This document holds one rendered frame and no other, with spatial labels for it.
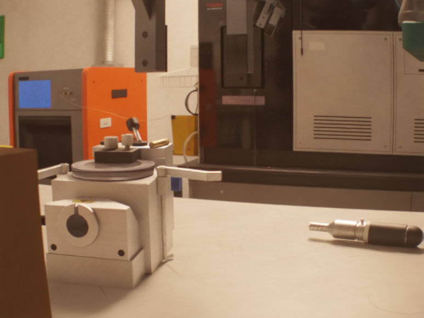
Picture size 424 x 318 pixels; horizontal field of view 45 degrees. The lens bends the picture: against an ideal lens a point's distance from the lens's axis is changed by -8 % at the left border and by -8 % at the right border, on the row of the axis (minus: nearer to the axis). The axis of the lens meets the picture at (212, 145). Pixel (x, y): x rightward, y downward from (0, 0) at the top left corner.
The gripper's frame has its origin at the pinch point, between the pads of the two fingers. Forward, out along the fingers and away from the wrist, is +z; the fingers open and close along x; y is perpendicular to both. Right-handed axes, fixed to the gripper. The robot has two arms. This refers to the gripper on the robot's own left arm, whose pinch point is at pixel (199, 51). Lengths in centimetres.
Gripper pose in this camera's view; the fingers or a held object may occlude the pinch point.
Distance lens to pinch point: 51.0
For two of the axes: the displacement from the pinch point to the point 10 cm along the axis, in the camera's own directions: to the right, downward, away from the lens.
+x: -6.0, 1.0, -8.0
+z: 0.1, 9.9, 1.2
